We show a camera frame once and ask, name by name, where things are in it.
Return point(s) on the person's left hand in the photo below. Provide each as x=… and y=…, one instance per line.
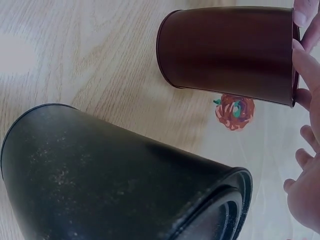
x=308, y=10

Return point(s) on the person's right hand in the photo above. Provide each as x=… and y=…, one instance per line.
x=312, y=175

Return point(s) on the person's left fingers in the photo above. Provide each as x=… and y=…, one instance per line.
x=303, y=15

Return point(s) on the brown metal cup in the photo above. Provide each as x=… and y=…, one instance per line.
x=225, y=50

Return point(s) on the black metal cup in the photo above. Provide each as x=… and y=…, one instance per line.
x=100, y=180

